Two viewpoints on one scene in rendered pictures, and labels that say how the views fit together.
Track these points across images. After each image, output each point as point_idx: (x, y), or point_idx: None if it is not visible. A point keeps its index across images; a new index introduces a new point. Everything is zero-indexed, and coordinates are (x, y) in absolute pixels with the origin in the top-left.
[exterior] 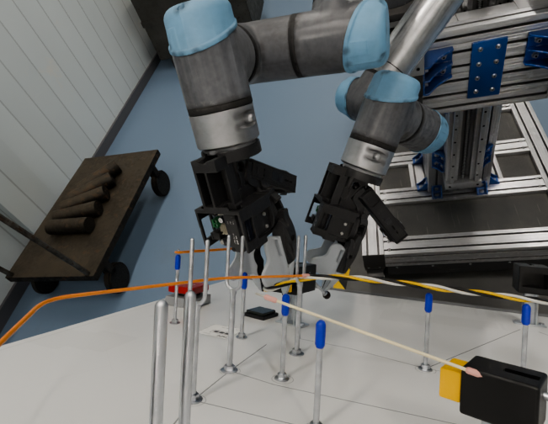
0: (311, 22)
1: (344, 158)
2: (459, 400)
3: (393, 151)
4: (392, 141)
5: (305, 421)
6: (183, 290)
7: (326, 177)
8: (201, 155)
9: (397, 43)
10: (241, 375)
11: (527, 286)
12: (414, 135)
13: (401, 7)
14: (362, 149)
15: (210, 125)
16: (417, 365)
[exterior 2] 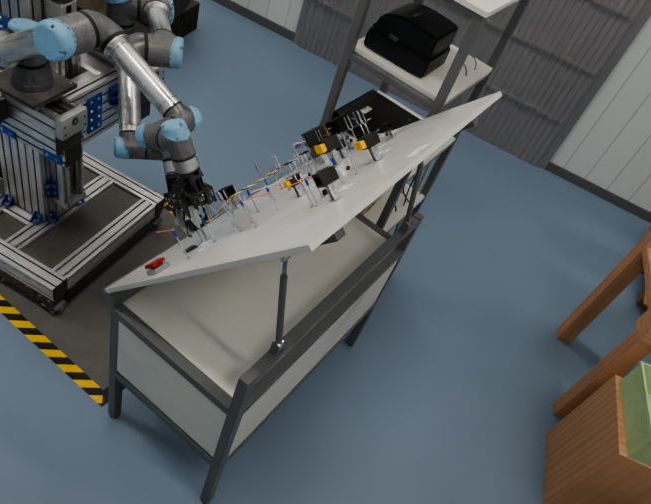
0: (182, 118)
1: (173, 170)
2: (291, 185)
3: None
4: None
5: (274, 213)
6: (160, 261)
7: (167, 182)
8: (187, 175)
9: (133, 114)
10: (246, 228)
11: (229, 195)
12: None
13: (54, 87)
14: None
15: (194, 161)
16: (255, 213)
